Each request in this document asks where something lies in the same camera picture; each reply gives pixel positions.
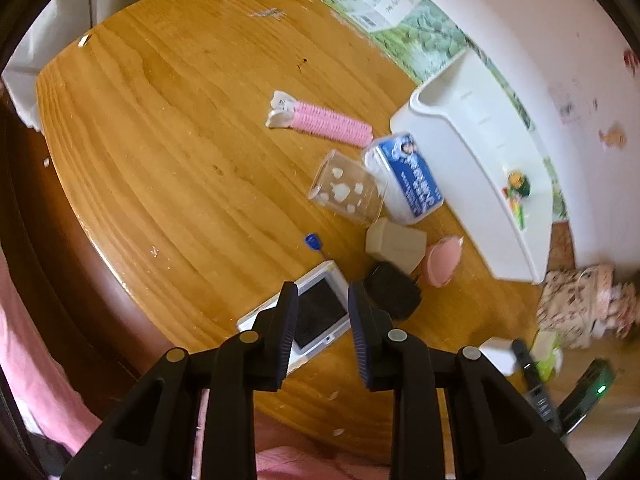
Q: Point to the clear box with white hearts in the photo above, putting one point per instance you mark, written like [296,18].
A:
[345,187]

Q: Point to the black rounded case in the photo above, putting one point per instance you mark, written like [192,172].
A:
[395,292]

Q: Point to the green tissue pack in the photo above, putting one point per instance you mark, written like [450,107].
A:
[547,355]

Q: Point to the yellow duck wall sticker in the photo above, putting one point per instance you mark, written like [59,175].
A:
[614,136]

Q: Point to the green bottle with gold cap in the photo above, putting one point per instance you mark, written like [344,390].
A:
[518,182]

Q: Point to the green grape print panel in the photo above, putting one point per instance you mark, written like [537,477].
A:
[430,35]

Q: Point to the brown-haired rag doll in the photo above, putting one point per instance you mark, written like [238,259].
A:
[622,310]

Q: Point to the pink hair roller clip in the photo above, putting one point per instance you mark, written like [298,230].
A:
[325,122]

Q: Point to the red wall sticker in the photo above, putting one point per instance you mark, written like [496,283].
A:
[631,59]

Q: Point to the white lace curtain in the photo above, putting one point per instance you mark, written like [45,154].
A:
[25,85]

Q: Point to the white plastic bin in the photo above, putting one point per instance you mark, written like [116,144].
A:
[450,125]

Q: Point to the blue labelled plastic box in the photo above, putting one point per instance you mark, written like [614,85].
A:
[407,180]

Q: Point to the patterned fabric bag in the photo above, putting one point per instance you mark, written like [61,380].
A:
[570,305]

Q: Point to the white digital camera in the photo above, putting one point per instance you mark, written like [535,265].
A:
[320,310]

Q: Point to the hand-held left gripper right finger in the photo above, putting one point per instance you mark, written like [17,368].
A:
[361,332]

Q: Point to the colourful puzzle cube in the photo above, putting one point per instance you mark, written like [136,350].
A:
[516,207]

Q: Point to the white box with barcode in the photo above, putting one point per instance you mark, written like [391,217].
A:
[385,2]

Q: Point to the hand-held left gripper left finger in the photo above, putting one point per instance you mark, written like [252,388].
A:
[286,332]

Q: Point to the white square box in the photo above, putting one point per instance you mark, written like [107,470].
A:
[495,355]

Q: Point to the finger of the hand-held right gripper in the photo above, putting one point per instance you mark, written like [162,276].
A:
[535,385]

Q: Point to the pink pear-shaped case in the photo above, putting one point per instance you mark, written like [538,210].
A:
[442,262]

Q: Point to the pink paper wall note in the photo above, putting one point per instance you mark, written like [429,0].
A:
[572,105]

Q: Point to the beige angular box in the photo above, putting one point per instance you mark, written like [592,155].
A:
[395,245]

